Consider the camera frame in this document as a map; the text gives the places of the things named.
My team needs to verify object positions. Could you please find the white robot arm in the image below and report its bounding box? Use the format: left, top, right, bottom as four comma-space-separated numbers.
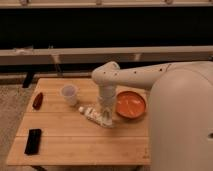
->
92, 61, 213, 171

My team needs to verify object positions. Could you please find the black rectangular box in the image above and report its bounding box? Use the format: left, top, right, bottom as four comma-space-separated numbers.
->
25, 129, 42, 155

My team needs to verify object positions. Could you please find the white plastic bottle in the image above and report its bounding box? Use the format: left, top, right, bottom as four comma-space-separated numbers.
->
78, 106, 113, 128

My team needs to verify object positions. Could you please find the dark red chip bag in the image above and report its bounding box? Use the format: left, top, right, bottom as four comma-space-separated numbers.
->
32, 93, 43, 110

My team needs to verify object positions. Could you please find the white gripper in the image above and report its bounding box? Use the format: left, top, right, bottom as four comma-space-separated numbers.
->
98, 86, 116, 124

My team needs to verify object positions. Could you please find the orange ceramic bowl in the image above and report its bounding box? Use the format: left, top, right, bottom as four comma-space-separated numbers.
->
116, 91, 146, 119

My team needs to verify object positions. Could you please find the wooden table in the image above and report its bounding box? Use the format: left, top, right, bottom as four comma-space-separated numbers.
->
7, 78, 150, 166

